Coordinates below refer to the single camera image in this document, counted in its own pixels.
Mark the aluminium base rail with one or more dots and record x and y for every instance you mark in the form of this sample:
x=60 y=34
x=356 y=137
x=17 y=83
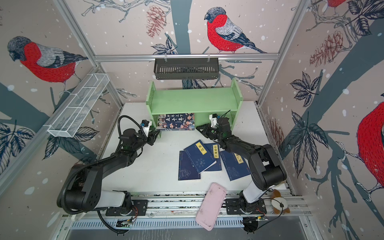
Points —
x=179 y=212

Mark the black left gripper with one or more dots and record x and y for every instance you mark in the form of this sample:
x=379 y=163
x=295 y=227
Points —
x=151 y=137

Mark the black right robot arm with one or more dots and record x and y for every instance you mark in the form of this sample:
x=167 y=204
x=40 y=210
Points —
x=266 y=168

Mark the small plush toy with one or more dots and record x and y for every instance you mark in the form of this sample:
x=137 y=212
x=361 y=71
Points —
x=280 y=204

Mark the dark blue bottom book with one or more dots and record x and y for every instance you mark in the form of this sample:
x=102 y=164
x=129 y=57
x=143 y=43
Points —
x=187 y=171

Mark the white wire mesh basket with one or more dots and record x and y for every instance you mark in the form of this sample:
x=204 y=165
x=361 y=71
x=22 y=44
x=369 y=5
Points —
x=71 y=118

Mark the blue book yellow label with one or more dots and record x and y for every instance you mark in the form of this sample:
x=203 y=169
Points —
x=200 y=156

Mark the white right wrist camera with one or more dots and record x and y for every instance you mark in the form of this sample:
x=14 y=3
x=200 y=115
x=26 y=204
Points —
x=213 y=118

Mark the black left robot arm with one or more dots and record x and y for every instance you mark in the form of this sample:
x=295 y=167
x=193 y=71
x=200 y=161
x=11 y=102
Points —
x=82 y=190

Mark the green wooden shelf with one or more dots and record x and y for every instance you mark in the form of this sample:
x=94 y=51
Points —
x=201 y=102

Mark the black hanging basket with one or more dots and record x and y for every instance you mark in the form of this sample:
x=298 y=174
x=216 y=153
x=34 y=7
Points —
x=186 y=69

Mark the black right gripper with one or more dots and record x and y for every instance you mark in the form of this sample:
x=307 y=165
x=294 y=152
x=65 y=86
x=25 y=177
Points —
x=207 y=129

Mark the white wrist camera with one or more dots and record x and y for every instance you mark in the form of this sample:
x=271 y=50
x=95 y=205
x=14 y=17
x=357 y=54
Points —
x=145 y=126
x=213 y=118

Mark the colourful illustrated thick book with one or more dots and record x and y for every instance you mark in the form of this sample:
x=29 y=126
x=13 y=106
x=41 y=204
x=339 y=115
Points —
x=175 y=122

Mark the blue book under stack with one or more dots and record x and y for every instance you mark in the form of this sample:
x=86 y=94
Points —
x=214 y=149

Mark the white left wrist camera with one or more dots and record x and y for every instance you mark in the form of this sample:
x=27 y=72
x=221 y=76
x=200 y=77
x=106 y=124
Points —
x=145 y=126

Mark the blue book right side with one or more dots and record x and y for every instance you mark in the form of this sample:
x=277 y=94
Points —
x=235 y=165

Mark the pink plastic tray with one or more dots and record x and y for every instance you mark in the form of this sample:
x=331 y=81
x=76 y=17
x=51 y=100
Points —
x=210 y=207

